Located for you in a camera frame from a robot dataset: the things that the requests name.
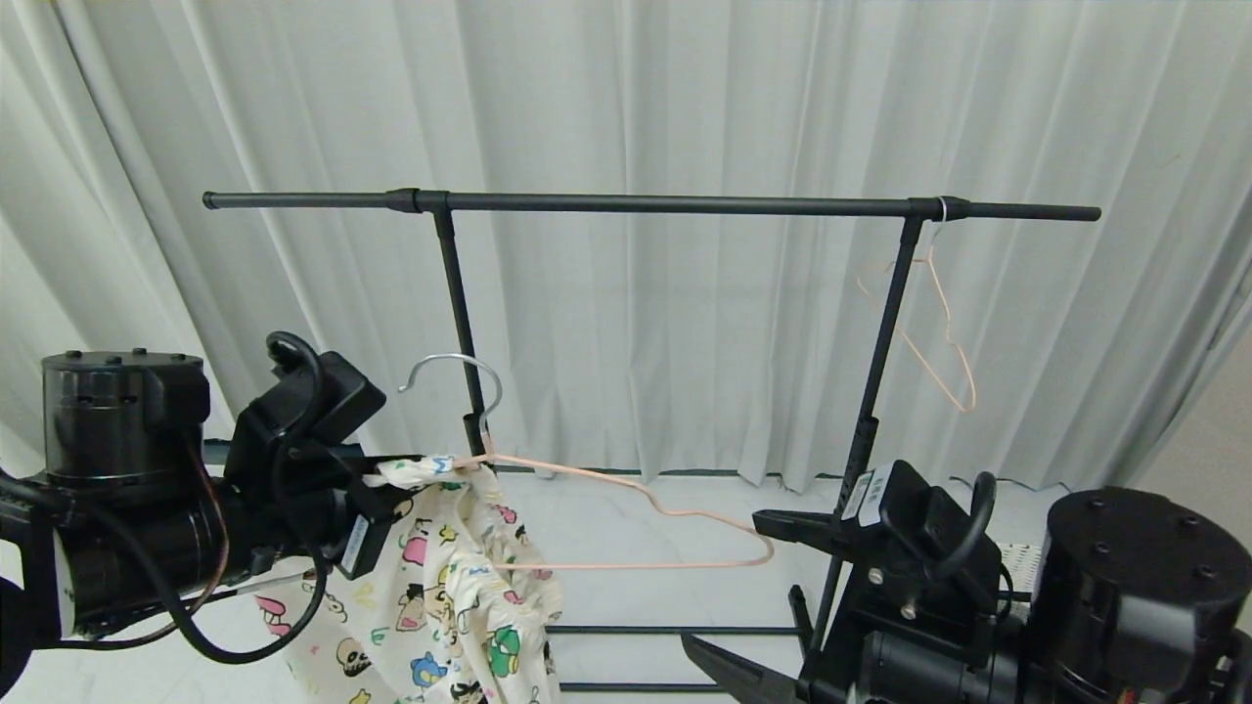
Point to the cream printed garment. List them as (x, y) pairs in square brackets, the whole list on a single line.
[(460, 606)]

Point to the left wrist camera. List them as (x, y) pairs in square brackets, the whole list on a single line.
[(323, 401)]

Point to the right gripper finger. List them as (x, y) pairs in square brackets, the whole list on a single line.
[(753, 684), (812, 531)]

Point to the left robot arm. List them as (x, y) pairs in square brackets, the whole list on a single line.
[(127, 420)]

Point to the black clothes rack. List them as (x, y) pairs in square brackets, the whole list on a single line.
[(685, 203)]

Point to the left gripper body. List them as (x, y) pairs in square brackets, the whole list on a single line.
[(357, 548)]

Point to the white curtain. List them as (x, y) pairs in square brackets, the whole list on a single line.
[(636, 98)]

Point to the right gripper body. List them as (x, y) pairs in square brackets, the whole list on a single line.
[(841, 665)]

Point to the pink clothes hanger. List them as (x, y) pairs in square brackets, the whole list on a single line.
[(947, 332), (685, 565)]

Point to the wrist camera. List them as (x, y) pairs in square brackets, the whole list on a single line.
[(929, 577), (323, 401)]

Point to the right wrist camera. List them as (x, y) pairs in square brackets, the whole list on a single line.
[(929, 577)]

